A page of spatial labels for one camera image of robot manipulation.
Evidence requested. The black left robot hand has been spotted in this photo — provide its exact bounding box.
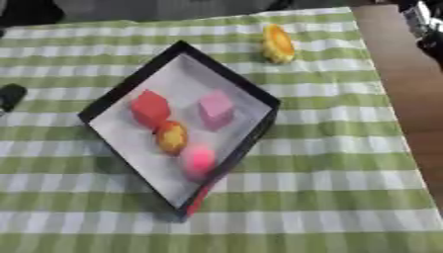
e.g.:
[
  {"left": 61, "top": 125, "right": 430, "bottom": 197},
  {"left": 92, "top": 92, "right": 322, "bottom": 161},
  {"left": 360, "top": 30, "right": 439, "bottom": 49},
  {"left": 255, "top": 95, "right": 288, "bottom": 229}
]
[{"left": 0, "top": 83, "right": 30, "bottom": 114}]

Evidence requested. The black box with white inside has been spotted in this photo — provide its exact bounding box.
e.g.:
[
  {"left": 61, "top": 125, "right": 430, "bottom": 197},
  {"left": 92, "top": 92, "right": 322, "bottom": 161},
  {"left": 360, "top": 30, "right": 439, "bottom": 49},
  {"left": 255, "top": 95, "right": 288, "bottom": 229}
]
[{"left": 76, "top": 40, "right": 283, "bottom": 219}]

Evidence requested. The red block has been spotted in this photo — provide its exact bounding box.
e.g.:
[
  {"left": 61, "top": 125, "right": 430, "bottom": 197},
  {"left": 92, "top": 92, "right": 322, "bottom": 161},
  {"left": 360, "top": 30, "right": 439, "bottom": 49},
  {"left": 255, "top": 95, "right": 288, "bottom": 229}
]
[{"left": 128, "top": 89, "right": 173, "bottom": 129}]

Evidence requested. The yellow orange toy fruit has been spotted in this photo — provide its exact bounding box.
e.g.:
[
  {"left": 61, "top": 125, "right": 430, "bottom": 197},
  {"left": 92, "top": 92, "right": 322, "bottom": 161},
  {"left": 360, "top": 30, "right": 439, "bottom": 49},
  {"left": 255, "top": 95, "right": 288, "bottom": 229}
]
[
  {"left": 153, "top": 120, "right": 191, "bottom": 156},
  {"left": 259, "top": 23, "right": 298, "bottom": 65}
]

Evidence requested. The pink ball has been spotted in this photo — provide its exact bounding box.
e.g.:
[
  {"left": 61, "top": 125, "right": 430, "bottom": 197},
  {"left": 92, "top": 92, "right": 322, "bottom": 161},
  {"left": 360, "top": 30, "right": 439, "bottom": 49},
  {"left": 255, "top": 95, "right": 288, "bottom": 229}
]
[{"left": 180, "top": 143, "right": 219, "bottom": 177}]

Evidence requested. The pink block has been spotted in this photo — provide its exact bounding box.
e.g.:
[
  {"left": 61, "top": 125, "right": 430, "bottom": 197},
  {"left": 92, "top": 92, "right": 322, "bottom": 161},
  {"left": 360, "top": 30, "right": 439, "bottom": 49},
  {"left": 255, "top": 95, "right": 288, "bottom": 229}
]
[{"left": 197, "top": 89, "right": 237, "bottom": 131}]

